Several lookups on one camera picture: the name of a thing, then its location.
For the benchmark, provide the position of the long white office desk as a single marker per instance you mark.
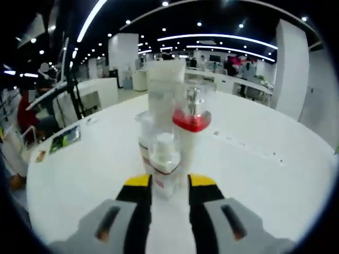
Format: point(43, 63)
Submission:
point(233, 82)

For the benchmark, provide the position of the clear square skincare bottle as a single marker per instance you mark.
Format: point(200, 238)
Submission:
point(159, 169)

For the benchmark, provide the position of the gold foil skincare sachet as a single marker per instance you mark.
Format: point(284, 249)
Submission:
point(41, 156)

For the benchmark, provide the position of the dark printed skincare sachet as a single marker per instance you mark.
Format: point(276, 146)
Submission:
point(64, 139)

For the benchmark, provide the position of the curved ceiling light strip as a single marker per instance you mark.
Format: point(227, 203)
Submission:
point(88, 21)

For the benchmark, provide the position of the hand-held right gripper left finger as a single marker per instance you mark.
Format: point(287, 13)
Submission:
point(137, 211)

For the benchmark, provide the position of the white corner desk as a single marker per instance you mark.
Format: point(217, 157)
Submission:
point(95, 92)

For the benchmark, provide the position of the white skincare tube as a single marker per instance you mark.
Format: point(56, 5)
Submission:
point(161, 79)

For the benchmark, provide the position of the black tripod stand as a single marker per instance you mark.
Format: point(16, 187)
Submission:
point(75, 92)

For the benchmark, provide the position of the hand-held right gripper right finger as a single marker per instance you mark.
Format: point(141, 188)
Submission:
point(204, 211)

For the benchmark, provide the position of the red collar white skincare bottle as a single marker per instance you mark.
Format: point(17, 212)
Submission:
point(189, 148)

